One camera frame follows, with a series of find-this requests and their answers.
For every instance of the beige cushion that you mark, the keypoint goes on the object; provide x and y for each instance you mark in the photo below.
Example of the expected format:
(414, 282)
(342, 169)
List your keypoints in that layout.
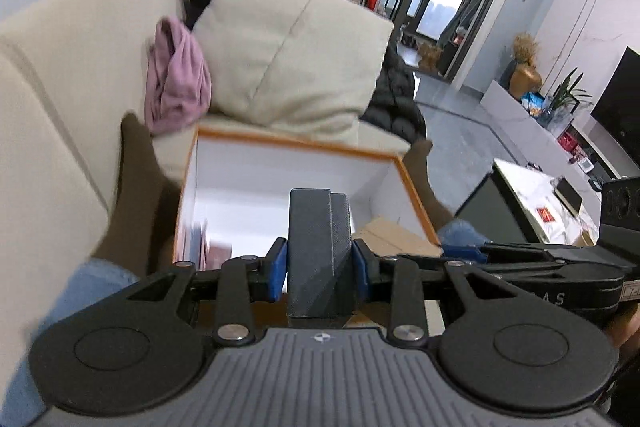
(290, 52)

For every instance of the black down jacket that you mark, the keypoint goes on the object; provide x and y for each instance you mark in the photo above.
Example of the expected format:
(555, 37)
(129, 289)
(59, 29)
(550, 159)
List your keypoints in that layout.
(395, 97)

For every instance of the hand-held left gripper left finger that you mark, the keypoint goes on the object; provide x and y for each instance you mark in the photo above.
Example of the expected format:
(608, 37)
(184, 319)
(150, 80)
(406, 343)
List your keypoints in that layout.
(277, 269)

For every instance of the beige sofa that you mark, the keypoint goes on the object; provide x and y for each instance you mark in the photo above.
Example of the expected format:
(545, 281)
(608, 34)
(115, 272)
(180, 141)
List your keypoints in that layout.
(60, 57)

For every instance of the black television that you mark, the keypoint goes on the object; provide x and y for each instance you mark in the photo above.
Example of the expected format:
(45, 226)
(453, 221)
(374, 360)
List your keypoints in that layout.
(620, 107)

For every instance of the white coffee table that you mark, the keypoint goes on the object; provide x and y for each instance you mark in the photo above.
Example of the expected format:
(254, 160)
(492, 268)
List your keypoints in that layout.
(525, 192)

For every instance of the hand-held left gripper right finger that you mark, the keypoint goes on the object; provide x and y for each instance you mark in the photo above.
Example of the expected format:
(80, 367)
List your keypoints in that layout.
(361, 269)

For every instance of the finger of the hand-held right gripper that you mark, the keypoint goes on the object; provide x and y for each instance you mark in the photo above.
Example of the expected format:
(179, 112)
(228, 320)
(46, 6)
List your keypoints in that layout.
(460, 251)

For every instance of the brown cardboard box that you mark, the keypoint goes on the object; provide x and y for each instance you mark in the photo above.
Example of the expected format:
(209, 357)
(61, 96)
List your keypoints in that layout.
(395, 237)

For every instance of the green potted plant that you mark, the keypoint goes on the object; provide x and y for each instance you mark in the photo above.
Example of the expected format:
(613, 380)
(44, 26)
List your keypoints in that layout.
(567, 99)

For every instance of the mauve cloth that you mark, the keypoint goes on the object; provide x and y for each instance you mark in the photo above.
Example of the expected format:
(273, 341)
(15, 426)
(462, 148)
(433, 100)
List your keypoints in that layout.
(177, 77)

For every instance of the black tray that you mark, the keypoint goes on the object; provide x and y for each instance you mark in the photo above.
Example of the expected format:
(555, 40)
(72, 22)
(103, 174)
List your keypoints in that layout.
(569, 196)

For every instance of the blue snack packet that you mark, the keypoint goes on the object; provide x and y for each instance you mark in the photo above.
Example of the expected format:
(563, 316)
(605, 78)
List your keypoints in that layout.
(534, 103)

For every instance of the white media cabinet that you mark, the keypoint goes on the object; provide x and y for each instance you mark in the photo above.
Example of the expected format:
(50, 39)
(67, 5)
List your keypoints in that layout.
(500, 107)

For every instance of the dark grey block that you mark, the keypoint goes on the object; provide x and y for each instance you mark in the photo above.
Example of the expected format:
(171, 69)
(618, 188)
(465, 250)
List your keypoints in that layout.
(317, 252)

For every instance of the gold vase with dried flowers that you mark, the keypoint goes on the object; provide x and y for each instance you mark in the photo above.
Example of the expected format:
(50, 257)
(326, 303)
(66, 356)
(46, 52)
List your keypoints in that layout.
(525, 74)

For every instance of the orange-rimmed white box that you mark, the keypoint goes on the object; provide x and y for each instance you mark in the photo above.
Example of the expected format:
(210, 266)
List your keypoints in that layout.
(280, 177)

